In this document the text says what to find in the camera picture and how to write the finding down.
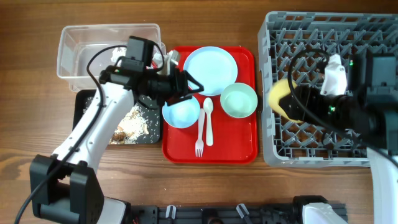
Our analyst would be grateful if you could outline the grey dishwasher rack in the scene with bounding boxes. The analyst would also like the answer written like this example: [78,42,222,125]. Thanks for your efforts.
[257,11,397,168]

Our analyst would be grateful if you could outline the yellow plastic cup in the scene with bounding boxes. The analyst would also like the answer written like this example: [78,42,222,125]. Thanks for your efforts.
[267,79,302,123]

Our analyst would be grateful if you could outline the red snack wrapper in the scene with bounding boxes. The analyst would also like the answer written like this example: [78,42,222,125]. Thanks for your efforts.
[151,61,157,69]

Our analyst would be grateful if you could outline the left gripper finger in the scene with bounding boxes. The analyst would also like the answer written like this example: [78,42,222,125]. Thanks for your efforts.
[166,95,193,105]
[185,71,204,93]

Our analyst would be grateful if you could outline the small light blue bowl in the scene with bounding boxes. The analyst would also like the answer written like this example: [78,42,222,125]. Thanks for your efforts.
[162,96,200,129]

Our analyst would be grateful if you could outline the mint green bowl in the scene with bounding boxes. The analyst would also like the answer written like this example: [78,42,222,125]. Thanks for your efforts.
[220,83,258,118]

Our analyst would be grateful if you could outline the black plastic tray bin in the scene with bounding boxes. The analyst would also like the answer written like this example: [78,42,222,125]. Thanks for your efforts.
[73,90,162,144]

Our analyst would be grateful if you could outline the clear plastic bin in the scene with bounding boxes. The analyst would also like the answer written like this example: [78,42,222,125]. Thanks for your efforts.
[57,23,166,92]

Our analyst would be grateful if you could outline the white plastic spoon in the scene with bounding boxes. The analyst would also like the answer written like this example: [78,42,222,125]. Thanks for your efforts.
[203,98,214,146]

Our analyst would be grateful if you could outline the food scraps rice and nuts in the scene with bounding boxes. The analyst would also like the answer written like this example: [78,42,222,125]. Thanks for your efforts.
[109,105,160,144]

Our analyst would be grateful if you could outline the light blue plate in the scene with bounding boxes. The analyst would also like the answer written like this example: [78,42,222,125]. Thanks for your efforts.
[183,46,238,96]

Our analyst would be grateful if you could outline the white napkin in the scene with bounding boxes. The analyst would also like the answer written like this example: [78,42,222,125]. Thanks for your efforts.
[111,47,126,63]

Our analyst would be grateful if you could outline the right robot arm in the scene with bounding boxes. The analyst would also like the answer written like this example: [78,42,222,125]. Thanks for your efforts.
[268,49,397,223]

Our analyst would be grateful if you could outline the white plastic fork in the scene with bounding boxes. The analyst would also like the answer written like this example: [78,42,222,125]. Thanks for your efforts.
[195,109,205,157]

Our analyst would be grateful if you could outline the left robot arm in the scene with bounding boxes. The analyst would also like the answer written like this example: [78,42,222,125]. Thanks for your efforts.
[24,36,194,224]

